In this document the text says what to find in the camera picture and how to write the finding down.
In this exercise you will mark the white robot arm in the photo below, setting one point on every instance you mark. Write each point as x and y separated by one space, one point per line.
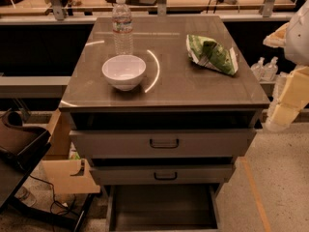
291 90

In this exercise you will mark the orange floor tape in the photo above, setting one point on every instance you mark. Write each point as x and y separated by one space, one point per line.
256 194

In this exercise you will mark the clear sanitizer bottle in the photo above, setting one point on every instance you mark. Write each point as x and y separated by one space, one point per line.
270 69
257 68

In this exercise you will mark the green chip bag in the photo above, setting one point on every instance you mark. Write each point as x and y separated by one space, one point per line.
208 53

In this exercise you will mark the grey top drawer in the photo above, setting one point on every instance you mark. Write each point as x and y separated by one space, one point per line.
164 133

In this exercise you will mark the grey bottom drawer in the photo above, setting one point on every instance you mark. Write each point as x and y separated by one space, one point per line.
162 208

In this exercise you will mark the grey drawer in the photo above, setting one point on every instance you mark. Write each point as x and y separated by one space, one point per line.
161 171
162 208
164 133

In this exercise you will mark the clear plastic water bottle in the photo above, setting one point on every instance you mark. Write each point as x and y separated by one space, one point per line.
122 28

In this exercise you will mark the right clear sanitizer bottle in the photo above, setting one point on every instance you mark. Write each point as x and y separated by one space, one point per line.
270 69

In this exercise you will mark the grey drawer cabinet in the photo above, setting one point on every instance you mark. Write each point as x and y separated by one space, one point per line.
171 81

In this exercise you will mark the white ceramic bowl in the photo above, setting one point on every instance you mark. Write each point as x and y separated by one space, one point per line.
124 72

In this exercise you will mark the grey middle drawer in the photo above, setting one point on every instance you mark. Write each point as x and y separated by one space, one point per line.
161 171

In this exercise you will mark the brown cardboard box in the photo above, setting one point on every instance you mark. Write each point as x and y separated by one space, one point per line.
69 176

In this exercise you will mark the left clear sanitizer bottle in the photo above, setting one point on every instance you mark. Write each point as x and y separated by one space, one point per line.
257 68

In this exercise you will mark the black cart with tray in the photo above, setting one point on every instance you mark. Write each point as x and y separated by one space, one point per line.
21 150

